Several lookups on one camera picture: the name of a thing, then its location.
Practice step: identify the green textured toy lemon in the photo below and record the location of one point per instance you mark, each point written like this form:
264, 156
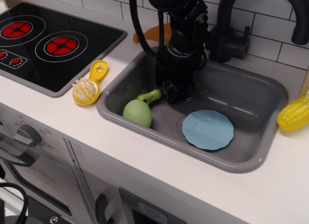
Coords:
139, 112

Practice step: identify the grey oven knob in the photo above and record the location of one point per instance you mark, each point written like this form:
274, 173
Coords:
27, 136

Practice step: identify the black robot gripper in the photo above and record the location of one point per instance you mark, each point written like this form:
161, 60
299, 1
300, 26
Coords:
175, 73

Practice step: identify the grey toy sink basin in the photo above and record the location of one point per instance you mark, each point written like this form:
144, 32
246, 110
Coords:
250, 101

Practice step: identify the orange toy chicken drumstick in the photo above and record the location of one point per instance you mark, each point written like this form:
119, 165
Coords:
153, 34

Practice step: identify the black sink faucet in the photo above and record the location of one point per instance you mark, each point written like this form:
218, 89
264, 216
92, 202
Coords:
223, 44

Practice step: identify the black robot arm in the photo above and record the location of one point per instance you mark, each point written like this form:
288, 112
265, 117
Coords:
185, 52

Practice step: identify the light blue scalloped plate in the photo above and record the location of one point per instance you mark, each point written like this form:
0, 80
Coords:
208, 130

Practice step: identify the yellow toy corn cob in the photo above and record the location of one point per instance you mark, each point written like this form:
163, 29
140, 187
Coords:
295, 116

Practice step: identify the yellow dish brush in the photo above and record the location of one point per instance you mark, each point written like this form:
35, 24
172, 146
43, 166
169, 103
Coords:
86, 91

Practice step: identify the green handled grey spatula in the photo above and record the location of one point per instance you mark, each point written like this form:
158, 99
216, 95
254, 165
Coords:
151, 96

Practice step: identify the grey oven door handle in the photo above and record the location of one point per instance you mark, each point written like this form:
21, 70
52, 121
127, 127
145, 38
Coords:
24, 158

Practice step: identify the black toy stove top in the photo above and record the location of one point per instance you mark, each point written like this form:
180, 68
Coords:
47, 51

